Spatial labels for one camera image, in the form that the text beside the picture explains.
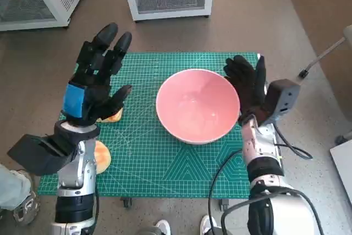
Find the long black robot cable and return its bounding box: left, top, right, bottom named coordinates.
left=207, top=149, right=248, bottom=235

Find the person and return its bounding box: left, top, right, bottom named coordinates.
left=0, top=163, right=41, bottom=226

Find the white flat panel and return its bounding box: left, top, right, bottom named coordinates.
left=329, top=140, right=352, bottom=205

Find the black knitted gloved right hand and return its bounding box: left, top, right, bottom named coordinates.
left=222, top=54, right=272, bottom=125

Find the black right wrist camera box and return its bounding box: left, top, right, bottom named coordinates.
left=260, top=79, right=301, bottom=124

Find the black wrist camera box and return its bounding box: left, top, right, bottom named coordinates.
left=7, top=133, right=80, bottom=177
left=260, top=79, right=301, bottom=124

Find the green cutting mat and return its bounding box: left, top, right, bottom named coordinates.
left=37, top=51, right=265, bottom=199

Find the black shoulder loop cable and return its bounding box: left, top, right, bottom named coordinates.
left=221, top=185, right=325, bottom=235

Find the white shoe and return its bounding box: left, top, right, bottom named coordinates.
left=200, top=215, right=218, bottom=235
left=155, top=220, right=171, bottom=235

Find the black left hand blue tape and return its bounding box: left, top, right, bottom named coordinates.
left=60, top=22, right=133, bottom=127

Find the pink bowl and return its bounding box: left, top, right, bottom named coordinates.
left=156, top=69, right=240, bottom=145

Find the orange toy bread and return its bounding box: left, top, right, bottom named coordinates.
left=93, top=140, right=112, bottom=175
left=96, top=107, right=123, bottom=123

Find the short black camera cable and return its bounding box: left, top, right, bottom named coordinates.
left=273, top=123, right=314, bottom=160

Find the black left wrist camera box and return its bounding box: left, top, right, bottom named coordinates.
left=7, top=133, right=80, bottom=177

